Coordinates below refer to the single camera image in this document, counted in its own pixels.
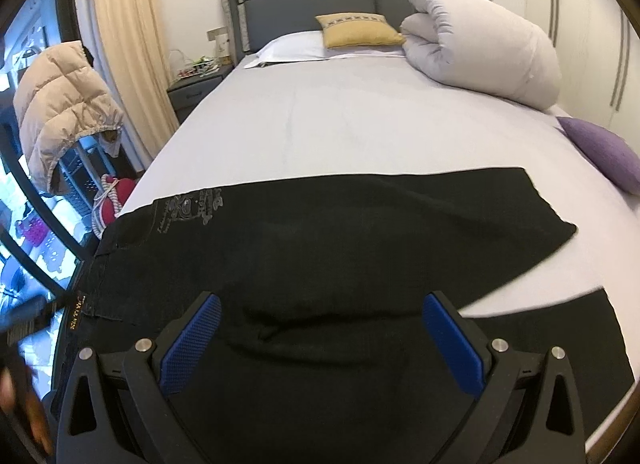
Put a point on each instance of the dark grey nightstand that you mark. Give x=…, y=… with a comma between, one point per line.
x=184, y=95

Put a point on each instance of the black pants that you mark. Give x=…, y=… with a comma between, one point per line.
x=321, y=354

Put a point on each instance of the white wardrobe with handles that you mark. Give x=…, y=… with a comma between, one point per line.
x=598, y=52

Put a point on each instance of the purple cushion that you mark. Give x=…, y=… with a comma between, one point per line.
x=614, y=158

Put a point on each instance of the bed with white sheet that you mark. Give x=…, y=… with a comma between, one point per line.
x=372, y=114

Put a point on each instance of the red bag with rope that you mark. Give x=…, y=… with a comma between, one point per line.
x=108, y=202

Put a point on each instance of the beige puffer jacket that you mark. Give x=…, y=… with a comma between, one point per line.
x=61, y=99

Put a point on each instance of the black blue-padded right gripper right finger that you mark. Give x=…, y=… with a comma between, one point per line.
x=525, y=406

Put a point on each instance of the rolled white duvet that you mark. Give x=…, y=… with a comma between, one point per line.
x=481, y=46

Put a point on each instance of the person's left hand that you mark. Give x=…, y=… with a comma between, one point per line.
x=16, y=393

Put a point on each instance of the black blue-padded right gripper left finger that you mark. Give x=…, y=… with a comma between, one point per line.
x=150, y=371

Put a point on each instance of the beige curtain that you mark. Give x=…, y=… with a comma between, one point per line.
x=133, y=42

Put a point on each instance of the yellow cushion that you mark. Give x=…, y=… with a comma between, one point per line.
x=342, y=30

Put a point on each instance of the white pillow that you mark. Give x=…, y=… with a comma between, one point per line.
x=302, y=46

